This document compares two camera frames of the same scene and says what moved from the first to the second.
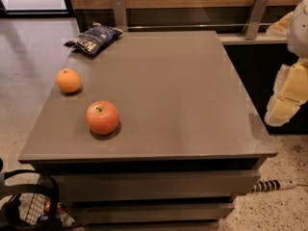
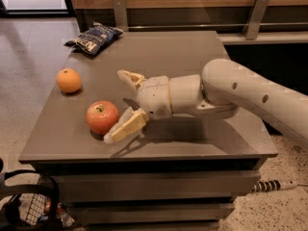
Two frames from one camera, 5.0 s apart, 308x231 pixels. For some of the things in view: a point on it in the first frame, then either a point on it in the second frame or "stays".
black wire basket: x=28 y=206 stays
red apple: x=103 y=117 stays
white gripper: x=298 y=31 -> x=154 y=96
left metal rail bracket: x=119 y=12 stays
